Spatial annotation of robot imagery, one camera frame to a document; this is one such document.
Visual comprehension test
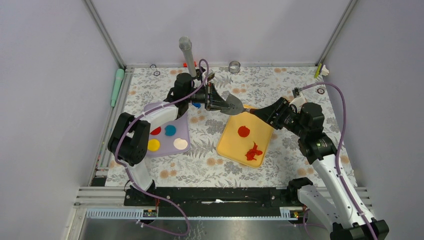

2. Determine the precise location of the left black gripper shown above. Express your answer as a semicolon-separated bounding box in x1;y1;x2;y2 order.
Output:
186;82;231;112

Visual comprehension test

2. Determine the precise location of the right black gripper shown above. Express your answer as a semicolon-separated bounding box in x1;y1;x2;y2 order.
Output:
251;97;307;138

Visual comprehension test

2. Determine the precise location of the metal dough scraper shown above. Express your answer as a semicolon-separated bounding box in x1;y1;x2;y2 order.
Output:
220;93;257;116

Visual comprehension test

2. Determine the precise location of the yellow tray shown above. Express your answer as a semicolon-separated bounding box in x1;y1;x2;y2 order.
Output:
216;112;274;168

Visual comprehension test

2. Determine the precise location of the red dough scrap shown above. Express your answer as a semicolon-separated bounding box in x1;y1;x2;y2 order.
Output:
245;142;263;161

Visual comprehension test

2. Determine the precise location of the purple tray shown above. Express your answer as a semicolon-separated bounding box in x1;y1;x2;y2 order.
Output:
146;113;191;158

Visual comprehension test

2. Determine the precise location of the red dough ball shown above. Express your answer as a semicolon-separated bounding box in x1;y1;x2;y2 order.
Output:
237;125;251;138

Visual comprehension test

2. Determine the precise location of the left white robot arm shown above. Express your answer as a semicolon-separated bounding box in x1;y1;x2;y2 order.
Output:
107;72;236;206

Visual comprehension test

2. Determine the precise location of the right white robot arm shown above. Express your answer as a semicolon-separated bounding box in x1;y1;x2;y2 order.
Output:
249;97;389;240

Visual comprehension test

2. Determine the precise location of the small blue dough piece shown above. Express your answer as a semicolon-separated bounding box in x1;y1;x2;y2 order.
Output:
192;103;202;109

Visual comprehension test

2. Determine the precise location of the flat blue dough disc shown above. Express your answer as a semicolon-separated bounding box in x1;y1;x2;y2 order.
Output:
164;124;177;137

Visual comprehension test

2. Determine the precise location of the flat white dough disc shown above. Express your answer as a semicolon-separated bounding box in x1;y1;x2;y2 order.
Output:
173;138;189;150

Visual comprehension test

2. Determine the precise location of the flat red dough disc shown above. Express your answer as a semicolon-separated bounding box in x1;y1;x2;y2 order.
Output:
150;126;162;136

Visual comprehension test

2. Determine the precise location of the flat yellow dough disc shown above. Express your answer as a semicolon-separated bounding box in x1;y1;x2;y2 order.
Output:
147;138;161;152

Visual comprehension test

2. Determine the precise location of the black mini tripod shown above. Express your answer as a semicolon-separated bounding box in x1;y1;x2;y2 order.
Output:
196;67;209;85

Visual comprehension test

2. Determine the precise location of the white corner clip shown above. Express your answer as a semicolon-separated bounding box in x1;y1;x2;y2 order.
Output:
314;63;330;78

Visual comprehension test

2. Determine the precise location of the grey microphone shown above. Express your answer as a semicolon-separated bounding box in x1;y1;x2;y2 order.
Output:
178;36;197;79

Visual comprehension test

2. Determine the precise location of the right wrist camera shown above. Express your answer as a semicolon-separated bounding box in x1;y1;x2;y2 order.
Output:
290;87;307;108

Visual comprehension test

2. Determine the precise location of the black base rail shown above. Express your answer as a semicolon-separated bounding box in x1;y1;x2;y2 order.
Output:
123;187;306;219

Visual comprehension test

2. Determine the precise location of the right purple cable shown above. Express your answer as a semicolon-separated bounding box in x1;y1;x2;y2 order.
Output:
299;82;379;240

